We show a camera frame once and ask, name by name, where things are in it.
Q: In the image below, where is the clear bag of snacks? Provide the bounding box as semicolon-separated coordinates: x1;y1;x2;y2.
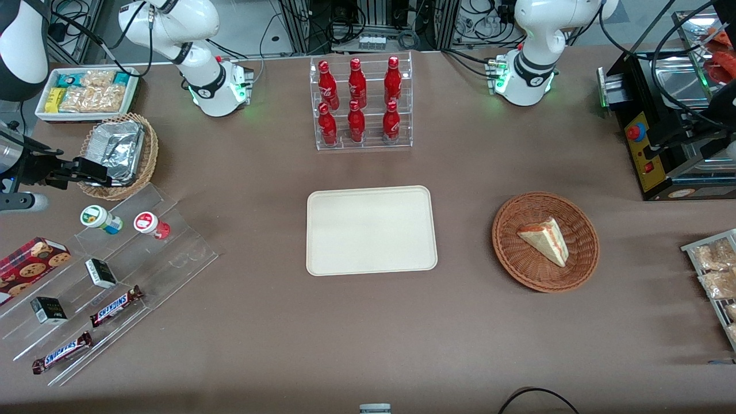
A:
699;269;736;300
692;239;736;271

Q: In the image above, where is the Snickers bar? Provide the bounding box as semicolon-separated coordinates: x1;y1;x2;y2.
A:
89;285;144;328
32;331;94;375

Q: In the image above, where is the grey wire rack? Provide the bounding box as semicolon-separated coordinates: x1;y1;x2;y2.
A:
681;229;736;351

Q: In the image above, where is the black cable loop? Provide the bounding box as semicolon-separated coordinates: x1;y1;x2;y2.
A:
497;387;581;414

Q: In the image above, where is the red cookie box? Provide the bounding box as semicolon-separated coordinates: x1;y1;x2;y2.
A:
0;237;72;302

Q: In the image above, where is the wrapped triangle sandwich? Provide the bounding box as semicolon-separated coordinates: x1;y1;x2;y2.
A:
516;217;570;268

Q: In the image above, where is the clear acrylic stepped stand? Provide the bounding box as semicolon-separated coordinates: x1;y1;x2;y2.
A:
0;183;219;387

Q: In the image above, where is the clear bag of crackers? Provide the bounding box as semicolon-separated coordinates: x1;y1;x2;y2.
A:
80;70;117;89
60;85;127;113

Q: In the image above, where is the black machine with yellow panel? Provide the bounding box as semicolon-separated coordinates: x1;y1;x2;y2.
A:
597;0;736;202

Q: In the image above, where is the cream plastic tray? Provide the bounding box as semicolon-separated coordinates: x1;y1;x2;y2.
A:
306;185;438;277

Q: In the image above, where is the clear acrylic bottle rack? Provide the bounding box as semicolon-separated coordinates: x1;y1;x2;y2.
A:
309;52;413;151

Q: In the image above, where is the white snack bin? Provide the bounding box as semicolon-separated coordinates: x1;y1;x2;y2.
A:
34;67;140;122

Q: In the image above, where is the silver foil tray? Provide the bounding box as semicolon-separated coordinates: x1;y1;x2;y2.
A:
79;120;145;187

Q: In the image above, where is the light wicker basket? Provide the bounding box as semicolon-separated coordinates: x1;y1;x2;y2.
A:
76;113;159;201

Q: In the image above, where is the red lidded gum bottle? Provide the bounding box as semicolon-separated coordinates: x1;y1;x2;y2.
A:
133;212;171;240

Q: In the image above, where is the red cola bottle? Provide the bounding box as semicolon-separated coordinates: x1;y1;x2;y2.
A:
348;57;367;109
347;99;366;143
318;102;339;146
382;101;401;142
318;60;340;111
384;56;403;106

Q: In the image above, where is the round brown wicker basket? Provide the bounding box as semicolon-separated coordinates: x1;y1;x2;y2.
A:
492;191;600;293

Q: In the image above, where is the small black box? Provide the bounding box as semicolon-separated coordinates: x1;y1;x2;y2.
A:
85;258;118;289
30;296;68;325

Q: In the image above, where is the green lidded gum bottle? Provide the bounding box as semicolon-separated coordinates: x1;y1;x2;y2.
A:
80;205;123;235

